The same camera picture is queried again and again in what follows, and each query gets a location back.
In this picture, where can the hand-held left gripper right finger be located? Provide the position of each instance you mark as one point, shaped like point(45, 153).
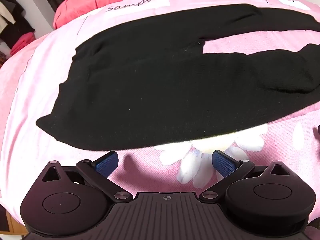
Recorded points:
point(222, 164)

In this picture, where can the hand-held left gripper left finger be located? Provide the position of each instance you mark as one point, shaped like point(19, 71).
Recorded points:
point(107, 164)

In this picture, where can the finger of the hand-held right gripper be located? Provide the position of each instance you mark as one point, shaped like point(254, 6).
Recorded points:
point(318, 130)

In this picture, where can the black pants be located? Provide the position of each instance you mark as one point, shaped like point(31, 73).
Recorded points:
point(155, 87)

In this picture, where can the pink printed blanket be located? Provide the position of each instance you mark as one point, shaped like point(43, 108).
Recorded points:
point(50, 85)

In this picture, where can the small folded red blanket stack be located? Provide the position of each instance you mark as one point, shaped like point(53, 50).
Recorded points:
point(23, 42)

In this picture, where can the hanging clothes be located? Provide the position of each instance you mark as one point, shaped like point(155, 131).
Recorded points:
point(12, 17)

